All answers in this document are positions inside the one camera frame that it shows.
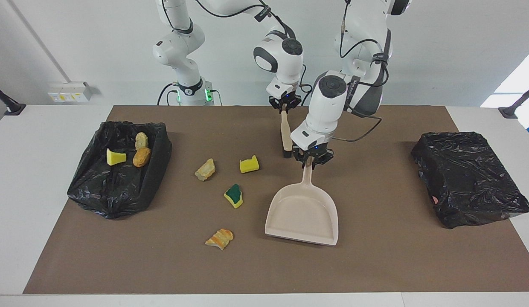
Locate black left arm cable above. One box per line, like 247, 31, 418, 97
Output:
333, 0, 391, 142

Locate brown table mat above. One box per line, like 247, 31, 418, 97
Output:
23, 105, 529, 295

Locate black bag lined open bin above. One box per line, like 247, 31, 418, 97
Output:
67, 121, 172, 220

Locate brown bread roll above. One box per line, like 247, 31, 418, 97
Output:
133, 147, 151, 168

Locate pale bread chunk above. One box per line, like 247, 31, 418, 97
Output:
195, 159, 216, 182

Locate yellow sponge block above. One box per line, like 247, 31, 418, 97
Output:
239, 155, 260, 174

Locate yellow sponge wedge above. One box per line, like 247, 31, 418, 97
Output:
106, 148, 127, 166

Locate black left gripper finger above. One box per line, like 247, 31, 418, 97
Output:
314, 149, 334, 170
292, 147, 308, 169

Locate black base cable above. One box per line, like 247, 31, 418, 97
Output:
157, 83, 176, 106

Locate beige brush black bristles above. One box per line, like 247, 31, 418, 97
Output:
280, 109, 293, 158

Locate orange striped croissant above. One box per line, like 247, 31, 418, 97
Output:
205, 229, 234, 250

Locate black bag covered box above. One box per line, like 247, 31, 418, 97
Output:
411, 131, 529, 229

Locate green and yellow sponge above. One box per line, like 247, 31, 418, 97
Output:
224, 184, 244, 209

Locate white wall socket box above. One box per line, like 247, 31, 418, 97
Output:
48, 82, 93, 103

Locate black clamp stand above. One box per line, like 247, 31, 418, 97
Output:
498, 83, 529, 119
0, 81, 26, 116

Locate white wall cable duct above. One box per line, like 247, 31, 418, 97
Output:
9, 0, 73, 84

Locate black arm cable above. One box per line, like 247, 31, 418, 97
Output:
333, 0, 391, 142
195, 0, 313, 107

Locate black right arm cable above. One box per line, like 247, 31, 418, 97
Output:
195, 0, 313, 107

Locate beige plastic dustpan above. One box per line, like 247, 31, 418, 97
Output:
264, 157, 339, 246

